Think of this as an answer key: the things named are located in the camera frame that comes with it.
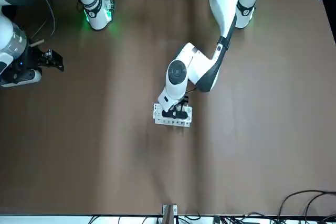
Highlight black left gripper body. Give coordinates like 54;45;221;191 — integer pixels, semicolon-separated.
169;94;190;112

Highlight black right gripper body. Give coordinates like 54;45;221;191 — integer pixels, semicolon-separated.
23;47;44;71

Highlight thin hanging wrist cable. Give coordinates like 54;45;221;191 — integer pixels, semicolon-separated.
39;0;57;38

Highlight aluminium camera post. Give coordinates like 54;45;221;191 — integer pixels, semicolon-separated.
161;202;179;224

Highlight white test tube rack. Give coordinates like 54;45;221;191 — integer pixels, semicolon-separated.
153;102;194;129

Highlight black cable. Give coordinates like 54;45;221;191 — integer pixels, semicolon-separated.
304;193;336;224
89;215;124;224
278;189;336;224

